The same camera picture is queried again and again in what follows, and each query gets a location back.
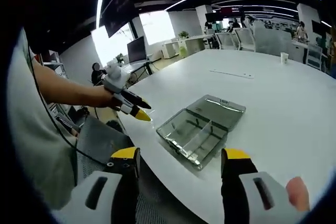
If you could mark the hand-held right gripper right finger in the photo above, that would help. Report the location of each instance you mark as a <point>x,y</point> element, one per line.
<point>236,179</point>

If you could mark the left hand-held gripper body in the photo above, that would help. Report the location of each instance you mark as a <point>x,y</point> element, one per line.
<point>116,81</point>

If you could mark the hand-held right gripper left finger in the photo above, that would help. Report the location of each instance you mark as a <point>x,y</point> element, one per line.
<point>123,182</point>

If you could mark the clear plastic divider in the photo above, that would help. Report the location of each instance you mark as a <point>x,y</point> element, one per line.
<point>197,137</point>

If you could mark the grey transparent guide fixture box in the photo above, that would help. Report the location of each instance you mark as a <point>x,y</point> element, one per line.
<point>223,111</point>

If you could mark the person's left hand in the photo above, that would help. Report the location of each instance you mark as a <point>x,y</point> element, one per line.
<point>105,98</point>

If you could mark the person's right hand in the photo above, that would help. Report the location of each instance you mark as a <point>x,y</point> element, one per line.
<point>296,192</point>

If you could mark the small potted plant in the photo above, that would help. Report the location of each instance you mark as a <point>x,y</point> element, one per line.
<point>119,58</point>

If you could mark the white side desk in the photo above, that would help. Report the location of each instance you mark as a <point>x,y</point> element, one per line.
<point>136,68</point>

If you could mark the black computer monitor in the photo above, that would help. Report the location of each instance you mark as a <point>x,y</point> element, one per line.
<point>136,49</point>

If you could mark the grey mesh office chair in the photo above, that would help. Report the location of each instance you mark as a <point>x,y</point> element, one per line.
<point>99,134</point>

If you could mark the white low cabinet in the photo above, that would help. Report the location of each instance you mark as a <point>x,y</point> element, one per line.
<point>170,49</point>

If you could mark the metal storage shelf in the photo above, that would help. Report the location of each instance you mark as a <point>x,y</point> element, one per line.
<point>52,63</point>

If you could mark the black hanging screen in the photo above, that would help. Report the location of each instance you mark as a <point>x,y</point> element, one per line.
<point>116,14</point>

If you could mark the yellow green bag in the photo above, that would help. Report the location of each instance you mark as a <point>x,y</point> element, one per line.
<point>183,51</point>

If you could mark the green potted plant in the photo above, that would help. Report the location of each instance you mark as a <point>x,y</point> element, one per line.
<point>183,34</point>

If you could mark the ceiling light strip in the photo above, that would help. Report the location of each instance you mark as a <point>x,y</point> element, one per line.
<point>100,1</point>

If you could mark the person's grey shirt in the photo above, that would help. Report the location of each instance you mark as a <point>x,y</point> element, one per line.
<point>31,142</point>

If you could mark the white flat table plate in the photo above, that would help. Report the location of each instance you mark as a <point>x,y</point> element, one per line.
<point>232,73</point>

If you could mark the white mesh office chair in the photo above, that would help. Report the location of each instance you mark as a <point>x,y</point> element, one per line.
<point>245,39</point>
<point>225,40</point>
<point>313,56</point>

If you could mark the white paper cup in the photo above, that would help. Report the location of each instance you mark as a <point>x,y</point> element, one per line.
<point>284,58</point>

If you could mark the dark wall display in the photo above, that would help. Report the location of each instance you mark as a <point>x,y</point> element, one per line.
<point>232,11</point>

